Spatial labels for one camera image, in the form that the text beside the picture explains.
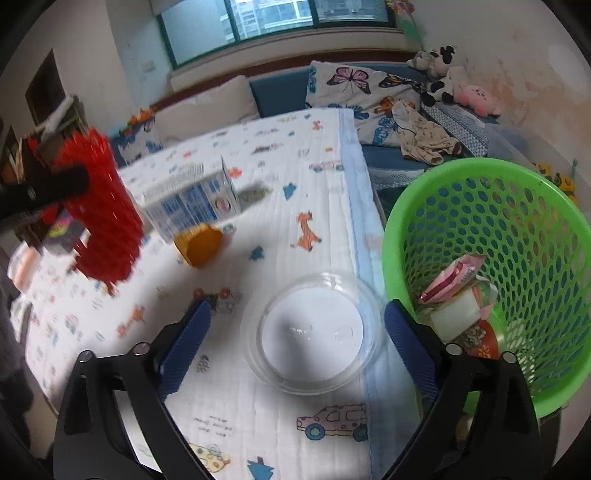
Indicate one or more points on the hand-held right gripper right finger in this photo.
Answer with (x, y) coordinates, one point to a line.
(411, 350)

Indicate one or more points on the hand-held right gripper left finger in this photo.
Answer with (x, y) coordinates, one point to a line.
(184, 350)

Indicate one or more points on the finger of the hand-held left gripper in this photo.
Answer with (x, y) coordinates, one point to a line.
(55, 187)

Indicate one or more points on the red foam net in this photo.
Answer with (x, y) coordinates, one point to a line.
(106, 221)

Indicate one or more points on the pink wrapper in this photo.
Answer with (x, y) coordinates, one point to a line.
(455, 274)

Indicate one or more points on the clear plastic cup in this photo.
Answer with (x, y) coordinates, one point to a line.
(314, 332)

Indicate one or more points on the green plastic basket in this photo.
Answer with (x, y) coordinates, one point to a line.
(415, 221)

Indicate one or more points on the clay box with colour strips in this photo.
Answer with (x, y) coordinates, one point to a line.
(60, 233)

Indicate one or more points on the shelf rack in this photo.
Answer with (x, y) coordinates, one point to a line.
(62, 115)

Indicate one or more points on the tissue pack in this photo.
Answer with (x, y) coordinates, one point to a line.
(23, 272)

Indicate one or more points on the small butterfly pillow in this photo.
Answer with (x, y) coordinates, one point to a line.
(138, 143)

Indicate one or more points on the small yellow plastic cup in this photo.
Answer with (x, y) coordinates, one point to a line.
(201, 247)

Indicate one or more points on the orange plush toy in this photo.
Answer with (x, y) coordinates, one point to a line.
(141, 117)

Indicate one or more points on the blue white milk carton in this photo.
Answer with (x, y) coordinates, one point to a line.
(194, 205)

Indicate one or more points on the printed blanket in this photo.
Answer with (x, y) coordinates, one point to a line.
(277, 230)

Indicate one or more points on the beige cushion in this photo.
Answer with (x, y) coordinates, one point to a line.
(207, 110)

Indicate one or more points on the beige patterned garment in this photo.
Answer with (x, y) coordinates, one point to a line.
(425, 134)

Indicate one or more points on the yellow toy vehicle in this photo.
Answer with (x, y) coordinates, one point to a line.
(549, 171)

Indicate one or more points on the blue white patterned cloth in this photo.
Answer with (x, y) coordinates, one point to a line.
(461, 129)

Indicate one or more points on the clear plastic storage box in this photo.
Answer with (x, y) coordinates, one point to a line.
(512, 143)

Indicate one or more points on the blue sofa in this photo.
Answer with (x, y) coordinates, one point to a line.
(277, 92)

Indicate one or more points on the pink plush toy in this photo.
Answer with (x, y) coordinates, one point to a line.
(480, 99)

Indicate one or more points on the large cow plush toy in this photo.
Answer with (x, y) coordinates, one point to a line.
(443, 87)

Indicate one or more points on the large butterfly pillow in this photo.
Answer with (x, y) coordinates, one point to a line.
(351, 87)

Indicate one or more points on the window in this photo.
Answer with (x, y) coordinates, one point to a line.
(277, 18)

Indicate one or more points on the grey plush toy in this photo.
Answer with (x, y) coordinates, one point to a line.
(422, 60)

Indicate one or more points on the small cow plush toy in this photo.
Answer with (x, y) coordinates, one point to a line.
(444, 55)

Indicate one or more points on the pinwheel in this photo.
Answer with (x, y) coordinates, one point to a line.
(408, 21)

